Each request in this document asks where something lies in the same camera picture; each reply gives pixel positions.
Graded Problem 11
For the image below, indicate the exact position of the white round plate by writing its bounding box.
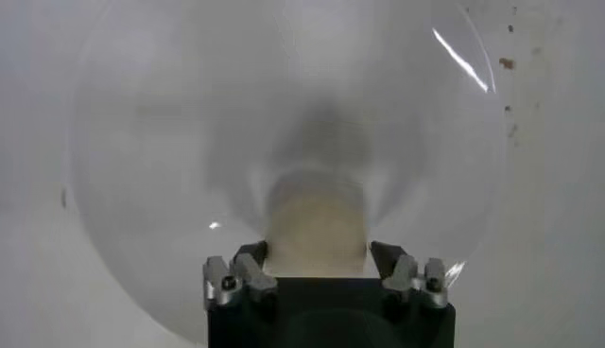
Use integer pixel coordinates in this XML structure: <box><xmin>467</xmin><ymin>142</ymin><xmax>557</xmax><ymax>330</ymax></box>
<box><xmin>65</xmin><ymin>0</ymin><xmax>510</xmax><ymax>346</ymax></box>

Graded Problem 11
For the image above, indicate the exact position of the white steamed baozi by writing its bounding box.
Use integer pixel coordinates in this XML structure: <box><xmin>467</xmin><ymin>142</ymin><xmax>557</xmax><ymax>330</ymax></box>
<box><xmin>264</xmin><ymin>169</ymin><xmax>370</xmax><ymax>279</ymax></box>

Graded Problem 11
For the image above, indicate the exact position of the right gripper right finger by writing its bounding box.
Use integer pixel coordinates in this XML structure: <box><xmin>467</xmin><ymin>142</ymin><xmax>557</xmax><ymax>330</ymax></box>
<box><xmin>368</xmin><ymin>239</ymin><xmax>449</xmax><ymax>311</ymax></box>

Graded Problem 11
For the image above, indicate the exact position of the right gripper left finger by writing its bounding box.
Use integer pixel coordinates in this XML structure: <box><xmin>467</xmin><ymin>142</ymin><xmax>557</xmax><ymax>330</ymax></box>
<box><xmin>202</xmin><ymin>239</ymin><xmax>280</xmax><ymax>311</ymax></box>

